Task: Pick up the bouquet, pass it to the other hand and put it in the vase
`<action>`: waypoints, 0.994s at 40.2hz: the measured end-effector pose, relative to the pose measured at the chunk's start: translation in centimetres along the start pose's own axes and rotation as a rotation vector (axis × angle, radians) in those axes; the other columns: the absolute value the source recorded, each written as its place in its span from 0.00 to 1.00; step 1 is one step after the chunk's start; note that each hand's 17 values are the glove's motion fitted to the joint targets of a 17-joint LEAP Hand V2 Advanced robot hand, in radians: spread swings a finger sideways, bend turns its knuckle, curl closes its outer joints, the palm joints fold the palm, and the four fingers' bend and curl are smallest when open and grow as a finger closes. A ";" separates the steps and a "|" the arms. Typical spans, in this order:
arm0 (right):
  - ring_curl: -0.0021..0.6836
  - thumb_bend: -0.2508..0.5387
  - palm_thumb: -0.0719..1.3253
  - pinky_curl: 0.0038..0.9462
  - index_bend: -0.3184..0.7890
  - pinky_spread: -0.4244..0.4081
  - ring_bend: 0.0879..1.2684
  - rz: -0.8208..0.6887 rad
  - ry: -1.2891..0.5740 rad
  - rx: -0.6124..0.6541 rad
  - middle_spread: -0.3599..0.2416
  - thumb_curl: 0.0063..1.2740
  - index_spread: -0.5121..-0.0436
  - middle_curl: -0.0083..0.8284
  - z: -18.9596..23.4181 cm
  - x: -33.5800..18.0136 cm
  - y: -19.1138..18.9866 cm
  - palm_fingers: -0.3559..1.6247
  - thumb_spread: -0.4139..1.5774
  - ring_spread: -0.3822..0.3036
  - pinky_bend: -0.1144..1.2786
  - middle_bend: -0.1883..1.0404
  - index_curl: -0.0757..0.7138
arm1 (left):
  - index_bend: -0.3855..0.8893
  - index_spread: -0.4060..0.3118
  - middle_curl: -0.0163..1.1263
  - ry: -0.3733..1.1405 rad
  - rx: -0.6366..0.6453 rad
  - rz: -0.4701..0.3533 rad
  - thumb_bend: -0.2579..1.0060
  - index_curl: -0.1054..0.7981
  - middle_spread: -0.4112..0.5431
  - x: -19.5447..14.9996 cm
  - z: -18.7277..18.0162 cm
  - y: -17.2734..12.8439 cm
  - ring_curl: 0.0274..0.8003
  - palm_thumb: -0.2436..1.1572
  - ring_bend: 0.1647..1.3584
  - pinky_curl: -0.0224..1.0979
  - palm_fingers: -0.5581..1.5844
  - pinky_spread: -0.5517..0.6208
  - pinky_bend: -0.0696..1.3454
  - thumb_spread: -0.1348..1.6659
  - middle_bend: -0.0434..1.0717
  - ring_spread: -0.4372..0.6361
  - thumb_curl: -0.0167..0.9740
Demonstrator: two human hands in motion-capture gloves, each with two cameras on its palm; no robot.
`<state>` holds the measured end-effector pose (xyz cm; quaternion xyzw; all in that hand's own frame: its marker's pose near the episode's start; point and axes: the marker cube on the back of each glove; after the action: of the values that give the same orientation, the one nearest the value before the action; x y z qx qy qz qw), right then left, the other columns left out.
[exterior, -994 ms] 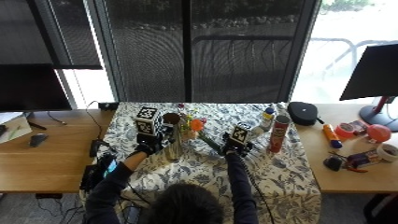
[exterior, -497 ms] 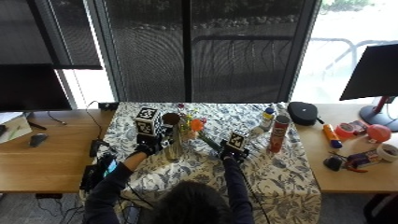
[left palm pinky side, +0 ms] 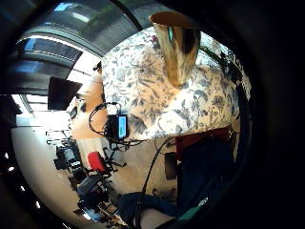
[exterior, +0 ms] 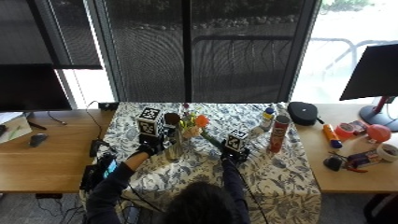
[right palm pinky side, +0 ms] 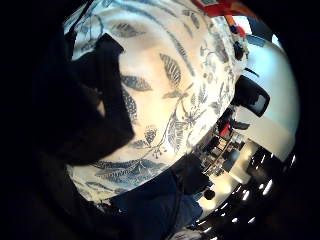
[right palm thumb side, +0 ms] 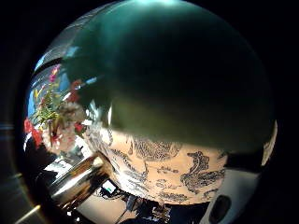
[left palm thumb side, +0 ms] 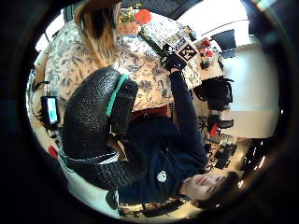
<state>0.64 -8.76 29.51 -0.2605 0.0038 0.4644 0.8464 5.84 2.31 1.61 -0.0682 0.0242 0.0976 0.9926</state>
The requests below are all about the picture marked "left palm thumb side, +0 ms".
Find the person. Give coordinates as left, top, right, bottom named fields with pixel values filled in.
left=107, top=68, right=246, bottom=210

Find small red object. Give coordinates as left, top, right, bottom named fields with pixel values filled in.
left=47, top=145, right=60, bottom=159

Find floral patterned tablecloth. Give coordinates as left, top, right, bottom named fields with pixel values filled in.
left=43, top=10, right=204, bottom=125

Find orange flower with green stem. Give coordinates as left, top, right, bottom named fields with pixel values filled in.
left=134, top=8, right=167, bottom=58

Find black keyboard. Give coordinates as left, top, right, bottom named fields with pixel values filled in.
left=213, top=143, right=238, bottom=171

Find white marker cube right glove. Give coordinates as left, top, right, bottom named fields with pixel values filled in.
left=174, top=36, right=200, bottom=63

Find phone with lit screen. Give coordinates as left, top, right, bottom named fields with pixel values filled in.
left=40, top=95, right=61, bottom=126

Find red and white small items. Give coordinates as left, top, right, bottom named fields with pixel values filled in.
left=195, top=37, right=217, bottom=70

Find brown woven vase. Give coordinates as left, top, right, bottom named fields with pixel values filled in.
left=74, top=0, right=123, bottom=68

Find yellow flowers bunch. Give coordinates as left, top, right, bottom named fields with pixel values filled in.
left=119, top=3, right=142, bottom=26

